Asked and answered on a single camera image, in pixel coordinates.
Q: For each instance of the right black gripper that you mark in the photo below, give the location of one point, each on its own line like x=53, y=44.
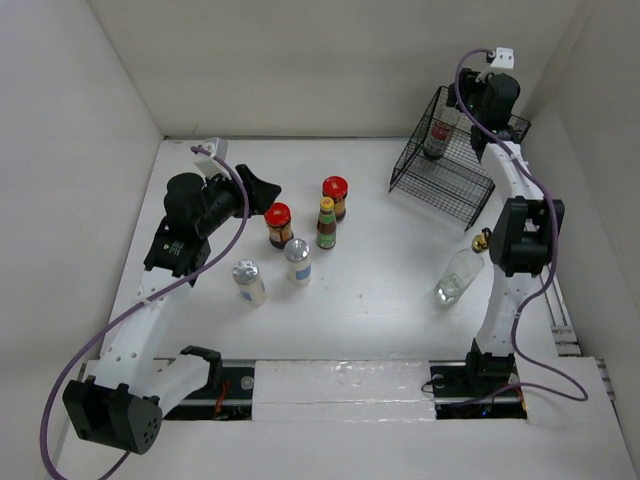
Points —
x=467, y=82

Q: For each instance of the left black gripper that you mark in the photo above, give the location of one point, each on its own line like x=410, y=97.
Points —
x=261, y=193

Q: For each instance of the red-lid chili jar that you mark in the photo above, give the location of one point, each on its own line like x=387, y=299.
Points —
x=278, y=221
x=336, y=188

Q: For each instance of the black-cap red-label vinegar bottle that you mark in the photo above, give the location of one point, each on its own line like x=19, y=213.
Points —
x=442, y=125

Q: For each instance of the silver-lid white shaker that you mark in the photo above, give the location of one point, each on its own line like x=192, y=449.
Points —
x=297, y=254
x=246, y=275

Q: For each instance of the yellow-cap green-label sauce bottle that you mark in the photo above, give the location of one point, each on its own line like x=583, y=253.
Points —
x=326, y=224

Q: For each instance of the clear glass oil dispenser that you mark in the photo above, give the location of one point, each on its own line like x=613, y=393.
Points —
x=463, y=269

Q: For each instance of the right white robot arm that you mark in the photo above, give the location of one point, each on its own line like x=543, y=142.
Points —
x=525, y=238

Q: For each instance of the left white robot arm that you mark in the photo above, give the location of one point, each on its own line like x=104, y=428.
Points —
x=125, y=398

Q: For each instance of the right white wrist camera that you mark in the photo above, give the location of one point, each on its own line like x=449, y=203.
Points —
x=502, y=58

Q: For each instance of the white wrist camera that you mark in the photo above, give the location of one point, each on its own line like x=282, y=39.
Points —
x=502, y=58
x=210, y=157

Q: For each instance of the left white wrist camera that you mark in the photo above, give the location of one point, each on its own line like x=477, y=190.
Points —
x=210, y=157

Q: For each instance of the black wire rack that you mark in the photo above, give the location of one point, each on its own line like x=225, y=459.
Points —
x=456, y=184

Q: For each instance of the black mounting rail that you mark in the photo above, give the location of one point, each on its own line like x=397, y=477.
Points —
x=360, y=391

